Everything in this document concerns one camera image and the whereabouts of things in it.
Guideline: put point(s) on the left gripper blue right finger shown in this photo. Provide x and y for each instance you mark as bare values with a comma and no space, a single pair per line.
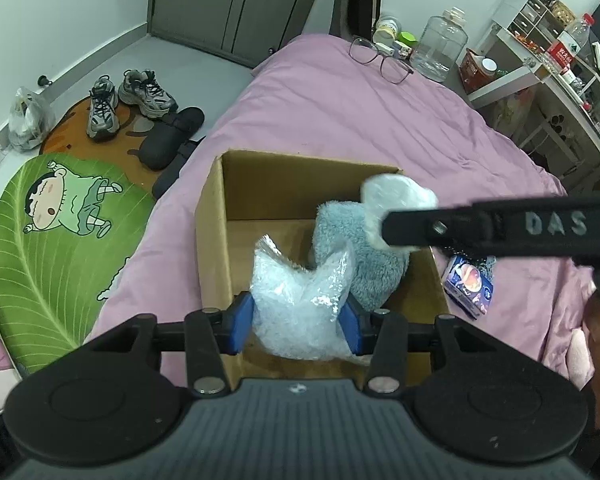
382,336

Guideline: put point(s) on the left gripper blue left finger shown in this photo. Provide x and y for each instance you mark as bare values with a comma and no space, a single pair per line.
211,333

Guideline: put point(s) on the grey fluffy plush toy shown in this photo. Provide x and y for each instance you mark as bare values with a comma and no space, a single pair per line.
378,273

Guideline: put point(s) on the white bubble wrap bag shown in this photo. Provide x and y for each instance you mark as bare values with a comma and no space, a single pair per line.
296,310

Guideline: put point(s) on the blue tissue packet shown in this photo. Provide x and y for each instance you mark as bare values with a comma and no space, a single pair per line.
469,283

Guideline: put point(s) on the white soft item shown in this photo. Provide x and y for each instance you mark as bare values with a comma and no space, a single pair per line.
386,193

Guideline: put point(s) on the brown cardboard box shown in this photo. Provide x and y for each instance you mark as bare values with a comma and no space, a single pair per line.
249,194

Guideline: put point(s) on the white desk shelf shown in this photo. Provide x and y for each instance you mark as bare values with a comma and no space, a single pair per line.
513,21

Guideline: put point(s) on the red label water bottle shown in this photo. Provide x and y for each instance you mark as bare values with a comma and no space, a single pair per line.
568,44

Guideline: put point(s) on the green leaf cartoon rug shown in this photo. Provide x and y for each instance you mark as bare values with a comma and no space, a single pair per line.
67,228

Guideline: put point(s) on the red basket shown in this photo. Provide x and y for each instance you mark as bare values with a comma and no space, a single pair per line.
476,71

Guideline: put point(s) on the black slipper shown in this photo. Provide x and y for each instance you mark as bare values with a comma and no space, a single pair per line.
164,139

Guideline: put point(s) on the large clear plastic bottle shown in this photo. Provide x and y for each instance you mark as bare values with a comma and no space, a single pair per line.
442,40

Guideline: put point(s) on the pink bed sheet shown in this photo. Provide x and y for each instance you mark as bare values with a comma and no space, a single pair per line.
312,99

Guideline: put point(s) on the left grey sneaker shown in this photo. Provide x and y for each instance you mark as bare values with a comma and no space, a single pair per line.
102,121

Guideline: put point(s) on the grey sneaker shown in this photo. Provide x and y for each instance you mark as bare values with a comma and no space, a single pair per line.
140,88
102,121

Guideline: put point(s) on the green lid small jar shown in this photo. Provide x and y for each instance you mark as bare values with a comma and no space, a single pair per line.
404,44

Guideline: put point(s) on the right grey sneaker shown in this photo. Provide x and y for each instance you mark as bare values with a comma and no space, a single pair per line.
140,88

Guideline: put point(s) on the white jar with label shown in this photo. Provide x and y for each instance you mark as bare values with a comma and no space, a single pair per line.
386,30

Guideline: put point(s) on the grey plastic bag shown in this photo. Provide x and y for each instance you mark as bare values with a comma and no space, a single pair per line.
31,119

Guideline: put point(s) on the purple frame eyeglasses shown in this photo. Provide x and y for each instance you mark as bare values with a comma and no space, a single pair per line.
391,68

